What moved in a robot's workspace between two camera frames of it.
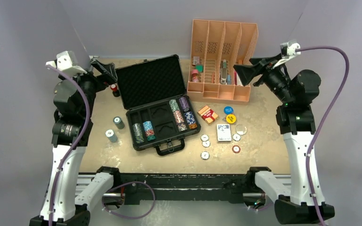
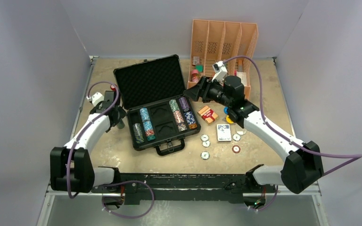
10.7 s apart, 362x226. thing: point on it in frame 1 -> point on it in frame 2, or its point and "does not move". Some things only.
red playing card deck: x=208 y=115 does not move
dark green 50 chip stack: x=119 y=122 does not move
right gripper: x=248 y=73 -> x=202 y=91
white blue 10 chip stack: x=111 y=136 -> x=144 y=114
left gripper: x=107 y=69 -> x=122 y=114
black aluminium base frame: x=179 y=189 does not move
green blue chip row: x=138 y=134 does not move
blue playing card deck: x=224 y=133 does not move
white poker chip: x=205 y=155 does not move
